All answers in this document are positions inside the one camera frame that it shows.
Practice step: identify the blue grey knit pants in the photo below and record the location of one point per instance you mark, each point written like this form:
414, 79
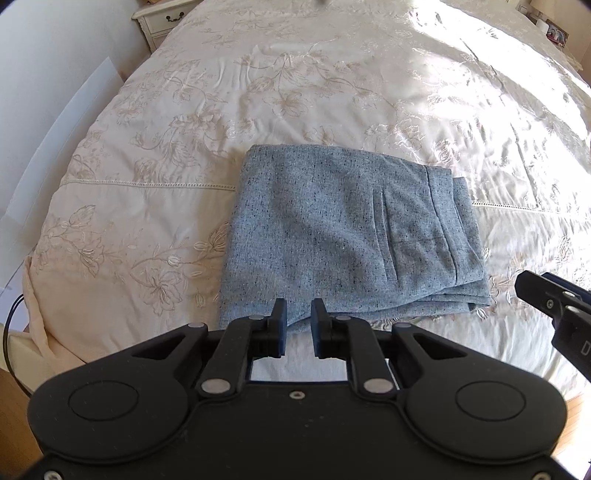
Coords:
372, 235

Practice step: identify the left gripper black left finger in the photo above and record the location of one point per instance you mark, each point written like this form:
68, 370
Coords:
229, 353

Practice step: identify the cream bedside table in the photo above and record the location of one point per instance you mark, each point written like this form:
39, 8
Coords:
156, 20

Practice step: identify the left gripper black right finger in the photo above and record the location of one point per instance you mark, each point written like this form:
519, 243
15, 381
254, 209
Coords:
352, 340

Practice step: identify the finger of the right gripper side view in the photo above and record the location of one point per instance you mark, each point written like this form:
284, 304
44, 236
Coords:
551, 294

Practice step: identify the cream embroidered bedspread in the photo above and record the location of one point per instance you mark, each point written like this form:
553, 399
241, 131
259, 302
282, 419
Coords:
135, 233

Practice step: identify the framed photo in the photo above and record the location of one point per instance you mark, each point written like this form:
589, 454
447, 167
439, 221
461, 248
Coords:
556, 34

